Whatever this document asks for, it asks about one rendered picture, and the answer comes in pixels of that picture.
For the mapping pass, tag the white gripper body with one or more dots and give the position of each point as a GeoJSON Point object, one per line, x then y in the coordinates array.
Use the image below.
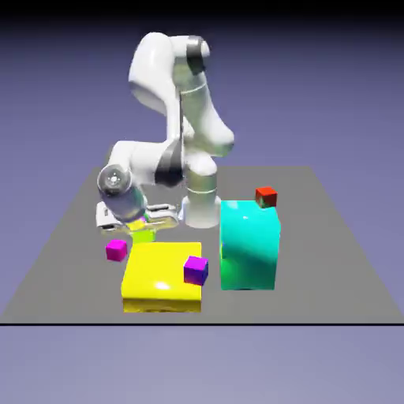
{"type": "Point", "coordinates": [161, 217]}

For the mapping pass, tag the small lime green cube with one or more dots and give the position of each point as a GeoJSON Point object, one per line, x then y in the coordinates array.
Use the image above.
{"type": "Point", "coordinates": [143, 236]}

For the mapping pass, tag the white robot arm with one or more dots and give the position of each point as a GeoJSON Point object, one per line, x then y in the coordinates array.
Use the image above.
{"type": "Point", "coordinates": [189, 126]}

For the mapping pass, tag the small magenta cube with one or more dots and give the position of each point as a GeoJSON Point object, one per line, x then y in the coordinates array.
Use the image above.
{"type": "Point", "coordinates": [116, 250]}

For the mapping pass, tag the small purple cube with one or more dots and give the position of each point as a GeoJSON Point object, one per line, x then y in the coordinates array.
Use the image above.
{"type": "Point", "coordinates": [195, 270]}

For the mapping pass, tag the small red cube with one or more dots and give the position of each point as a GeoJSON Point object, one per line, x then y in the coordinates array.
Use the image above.
{"type": "Point", "coordinates": [267, 196]}

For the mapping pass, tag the large yellow box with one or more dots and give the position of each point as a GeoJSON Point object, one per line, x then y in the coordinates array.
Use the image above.
{"type": "Point", "coordinates": [162, 274]}

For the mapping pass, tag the large cyan box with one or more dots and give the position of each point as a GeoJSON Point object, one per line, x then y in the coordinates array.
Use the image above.
{"type": "Point", "coordinates": [249, 246]}

